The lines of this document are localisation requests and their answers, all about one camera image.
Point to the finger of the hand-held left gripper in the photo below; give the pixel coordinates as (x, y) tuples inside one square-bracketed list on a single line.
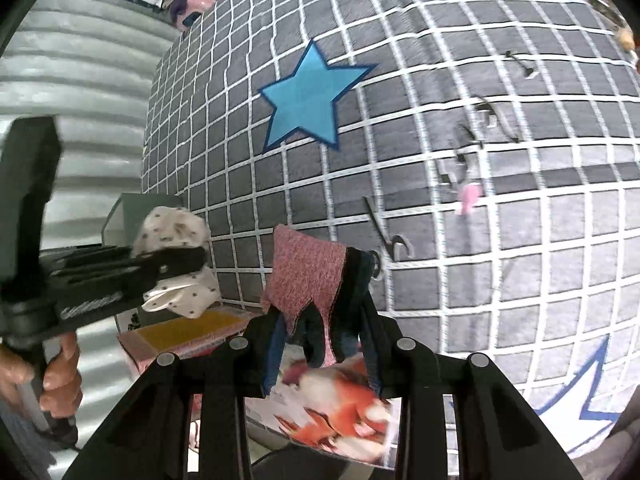
[(165, 265)]

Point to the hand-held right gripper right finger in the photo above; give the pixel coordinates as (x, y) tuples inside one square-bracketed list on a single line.
[(371, 360)]

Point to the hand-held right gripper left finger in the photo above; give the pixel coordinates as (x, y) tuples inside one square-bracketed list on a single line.
[(272, 365)]

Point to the white dotted sock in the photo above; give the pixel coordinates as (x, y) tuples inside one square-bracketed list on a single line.
[(170, 230)]

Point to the pink cardboard box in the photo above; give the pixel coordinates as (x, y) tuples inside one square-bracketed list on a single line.
[(180, 335)]

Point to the pink knitted sock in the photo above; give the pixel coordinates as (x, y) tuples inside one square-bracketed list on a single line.
[(305, 270)]

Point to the person's left hand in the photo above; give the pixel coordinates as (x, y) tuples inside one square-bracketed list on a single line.
[(62, 380)]

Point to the floral tissue pack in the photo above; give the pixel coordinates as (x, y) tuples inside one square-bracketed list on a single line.
[(340, 410)]

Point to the pale pleated curtain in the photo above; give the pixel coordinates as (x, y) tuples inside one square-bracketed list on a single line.
[(100, 85)]

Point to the grey checked star blanket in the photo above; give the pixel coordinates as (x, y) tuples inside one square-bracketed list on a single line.
[(500, 260)]

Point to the small pink scrap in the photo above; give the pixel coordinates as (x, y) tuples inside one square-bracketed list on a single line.
[(468, 196)]

